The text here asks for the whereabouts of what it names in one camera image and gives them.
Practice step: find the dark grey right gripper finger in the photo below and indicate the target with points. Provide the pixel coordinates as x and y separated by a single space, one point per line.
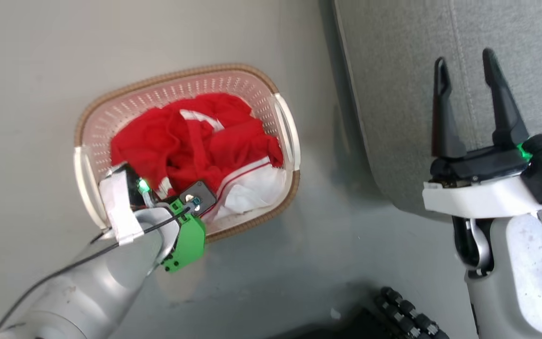
444 132
506 122

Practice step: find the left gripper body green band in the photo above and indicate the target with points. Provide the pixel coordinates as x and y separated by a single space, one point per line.
120 207

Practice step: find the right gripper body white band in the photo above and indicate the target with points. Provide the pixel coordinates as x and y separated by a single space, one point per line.
478 197

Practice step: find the red and white garment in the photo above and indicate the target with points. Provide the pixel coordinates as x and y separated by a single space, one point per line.
167 136

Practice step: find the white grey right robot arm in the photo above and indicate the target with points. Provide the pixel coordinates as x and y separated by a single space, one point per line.
525 282

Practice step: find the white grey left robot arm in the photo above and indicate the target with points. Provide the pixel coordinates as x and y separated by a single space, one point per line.
101 282

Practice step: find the cream perforated laundry basket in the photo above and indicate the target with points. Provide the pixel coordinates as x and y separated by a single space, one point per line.
111 117

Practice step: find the grey fabric sofa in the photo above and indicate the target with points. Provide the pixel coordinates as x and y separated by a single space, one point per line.
393 94

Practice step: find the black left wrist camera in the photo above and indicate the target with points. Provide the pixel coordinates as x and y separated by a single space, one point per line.
198 193

